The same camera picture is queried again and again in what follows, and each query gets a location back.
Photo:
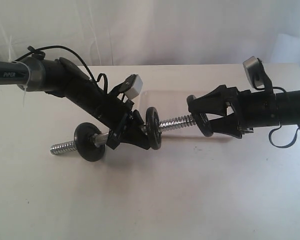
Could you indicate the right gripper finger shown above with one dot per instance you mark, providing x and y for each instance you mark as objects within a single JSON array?
[
  {"x": 227, "y": 125},
  {"x": 211, "y": 103}
]

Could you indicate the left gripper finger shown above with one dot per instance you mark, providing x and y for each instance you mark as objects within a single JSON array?
[
  {"x": 138, "y": 124},
  {"x": 141, "y": 142}
]

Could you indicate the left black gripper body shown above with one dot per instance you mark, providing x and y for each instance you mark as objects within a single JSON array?
[{"x": 114, "y": 114}]

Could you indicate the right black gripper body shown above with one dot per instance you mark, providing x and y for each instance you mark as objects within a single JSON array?
[{"x": 253, "y": 109}]

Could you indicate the black weight plate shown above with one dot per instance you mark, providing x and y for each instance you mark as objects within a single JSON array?
[
  {"x": 153, "y": 132},
  {"x": 200, "y": 118},
  {"x": 84, "y": 144}
]

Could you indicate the chrome threaded dumbbell bar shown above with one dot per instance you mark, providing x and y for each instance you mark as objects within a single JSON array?
[{"x": 100, "y": 139}]

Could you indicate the left grey black robot arm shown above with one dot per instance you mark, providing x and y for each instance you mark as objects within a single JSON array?
[{"x": 63, "y": 79}]

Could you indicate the right grey black robot arm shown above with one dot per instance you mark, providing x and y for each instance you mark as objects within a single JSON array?
[{"x": 228, "y": 111}]

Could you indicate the white plastic tray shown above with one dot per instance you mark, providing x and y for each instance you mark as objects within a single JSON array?
[{"x": 168, "y": 103}]

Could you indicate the white background curtain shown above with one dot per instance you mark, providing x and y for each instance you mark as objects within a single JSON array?
[{"x": 149, "y": 32}]

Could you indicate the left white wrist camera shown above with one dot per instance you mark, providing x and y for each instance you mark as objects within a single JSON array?
[{"x": 131, "y": 87}]

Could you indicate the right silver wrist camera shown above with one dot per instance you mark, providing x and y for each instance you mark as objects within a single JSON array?
[{"x": 252, "y": 70}]

